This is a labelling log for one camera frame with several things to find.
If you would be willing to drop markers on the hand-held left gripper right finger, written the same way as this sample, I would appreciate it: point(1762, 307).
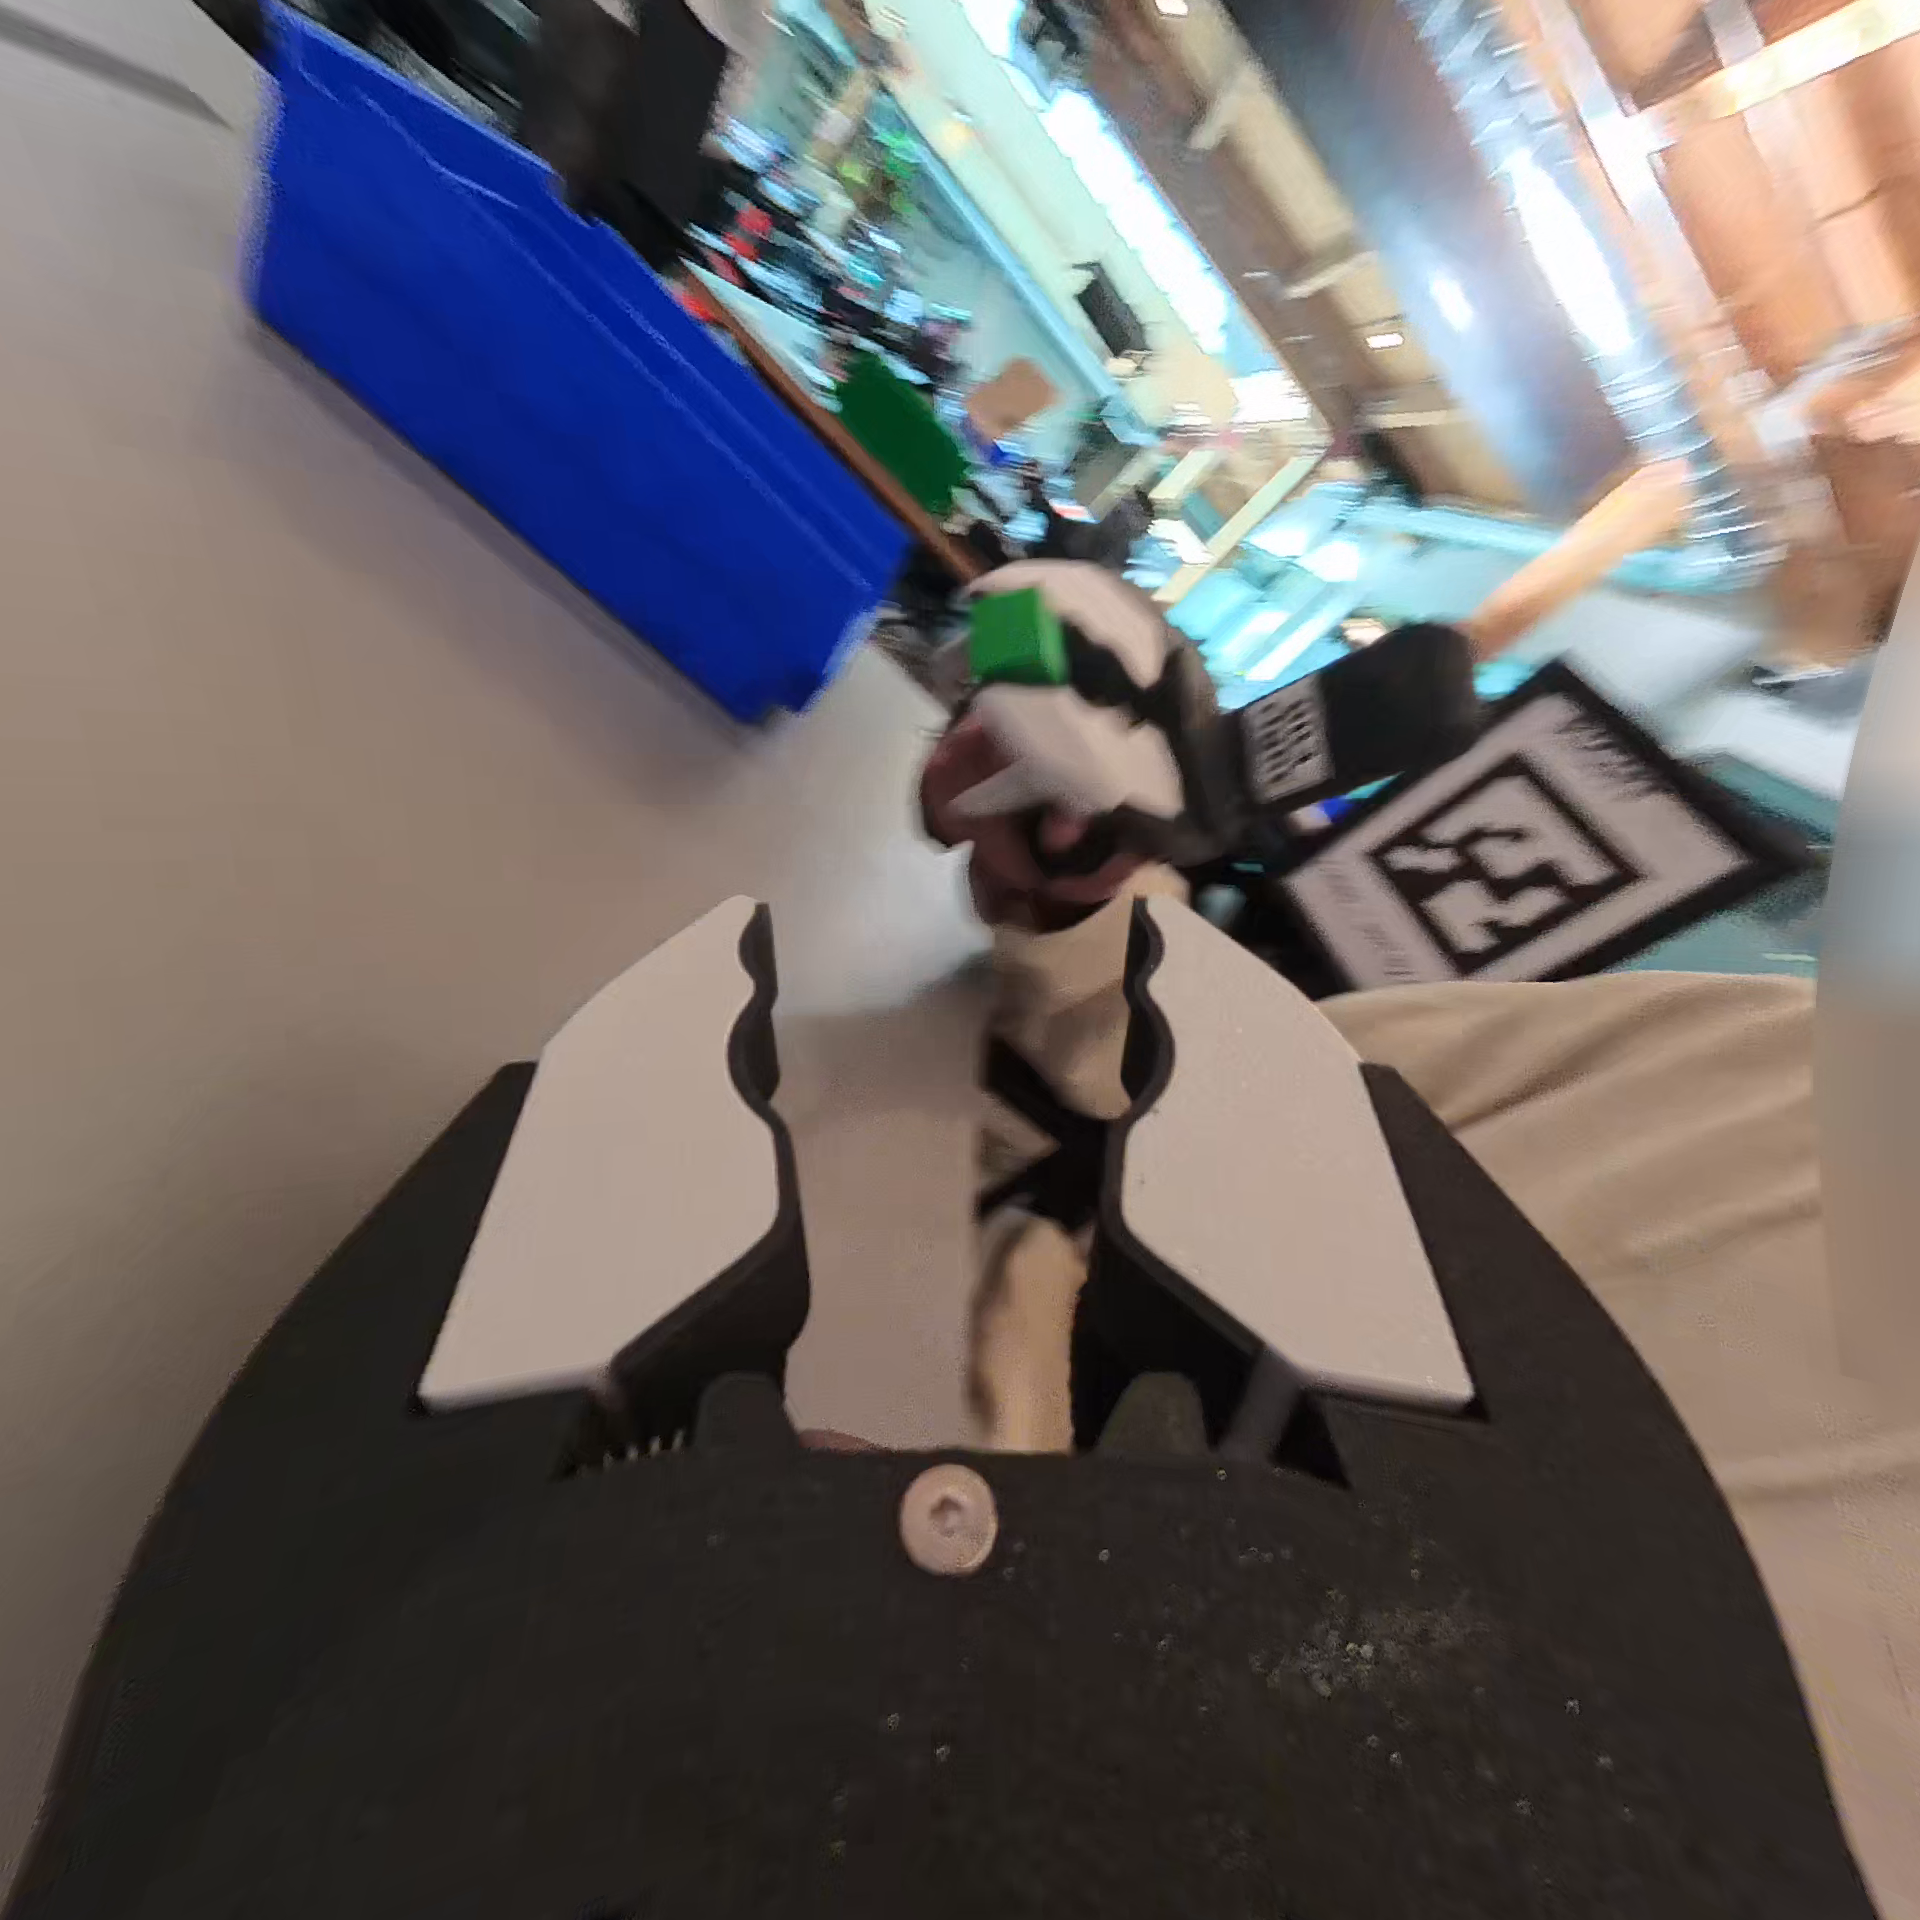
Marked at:
point(1276, 1184)

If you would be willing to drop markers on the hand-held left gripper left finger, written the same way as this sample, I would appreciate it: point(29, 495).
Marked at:
point(615, 1184)

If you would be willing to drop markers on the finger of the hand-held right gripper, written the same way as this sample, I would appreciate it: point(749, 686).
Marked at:
point(1117, 630)
point(1103, 751)

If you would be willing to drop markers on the green wooden cube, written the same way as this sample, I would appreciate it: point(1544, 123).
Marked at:
point(1019, 639)

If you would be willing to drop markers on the blue plastic bin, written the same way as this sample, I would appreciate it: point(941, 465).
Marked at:
point(569, 421)

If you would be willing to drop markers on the person's right forearm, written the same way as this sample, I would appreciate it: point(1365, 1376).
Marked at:
point(1058, 1005)

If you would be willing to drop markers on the person's left hand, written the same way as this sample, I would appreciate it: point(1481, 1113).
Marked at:
point(832, 1440)

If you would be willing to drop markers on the brown cardboard box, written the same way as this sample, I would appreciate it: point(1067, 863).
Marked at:
point(1012, 399)

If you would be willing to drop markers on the green table cover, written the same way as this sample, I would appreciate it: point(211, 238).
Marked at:
point(901, 434)

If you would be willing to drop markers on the black hanging monitor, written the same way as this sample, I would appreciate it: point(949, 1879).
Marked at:
point(1108, 303)

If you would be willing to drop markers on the wooden edged table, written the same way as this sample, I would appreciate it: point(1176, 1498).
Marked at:
point(839, 434)

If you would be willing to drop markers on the person's cream sweater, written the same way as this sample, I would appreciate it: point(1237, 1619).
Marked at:
point(1651, 1200)

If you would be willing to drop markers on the black office chair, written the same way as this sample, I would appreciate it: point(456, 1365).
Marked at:
point(629, 106)

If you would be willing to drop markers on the wooden post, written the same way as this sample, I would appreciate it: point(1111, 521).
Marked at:
point(1583, 563)

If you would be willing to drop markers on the silver ventilation duct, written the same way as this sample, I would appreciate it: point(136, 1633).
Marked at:
point(1453, 225)

